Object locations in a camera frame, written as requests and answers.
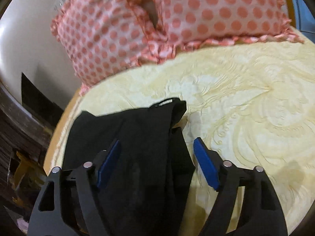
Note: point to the blue glass window wooden frame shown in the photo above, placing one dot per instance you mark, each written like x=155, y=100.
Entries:
x=304, y=17

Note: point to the cream embossed bedspread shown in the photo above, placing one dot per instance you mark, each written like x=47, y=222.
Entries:
x=253, y=103

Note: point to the pink polka dot pillow right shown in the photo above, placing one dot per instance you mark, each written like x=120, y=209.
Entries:
x=187, y=25

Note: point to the dark wooden furniture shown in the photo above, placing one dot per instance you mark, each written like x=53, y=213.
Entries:
x=24, y=143

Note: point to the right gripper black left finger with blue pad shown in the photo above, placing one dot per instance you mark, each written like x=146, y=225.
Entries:
x=67, y=190

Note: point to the black pants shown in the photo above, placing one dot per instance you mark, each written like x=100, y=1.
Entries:
x=148, y=189

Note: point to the pink polka dot pillow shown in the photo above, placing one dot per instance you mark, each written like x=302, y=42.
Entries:
x=104, y=37
x=187, y=25

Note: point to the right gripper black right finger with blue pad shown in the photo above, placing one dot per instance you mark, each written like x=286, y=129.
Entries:
x=261, y=212

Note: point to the pink polka dot pillow left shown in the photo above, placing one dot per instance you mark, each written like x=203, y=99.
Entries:
x=104, y=37

